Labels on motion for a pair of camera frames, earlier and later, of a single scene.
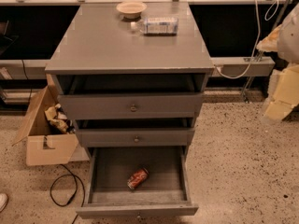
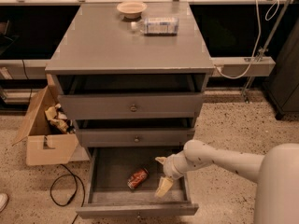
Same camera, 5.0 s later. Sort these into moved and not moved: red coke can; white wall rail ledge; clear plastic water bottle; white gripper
Moved: white gripper
Not moved: red coke can; white wall rail ledge; clear plastic water bottle
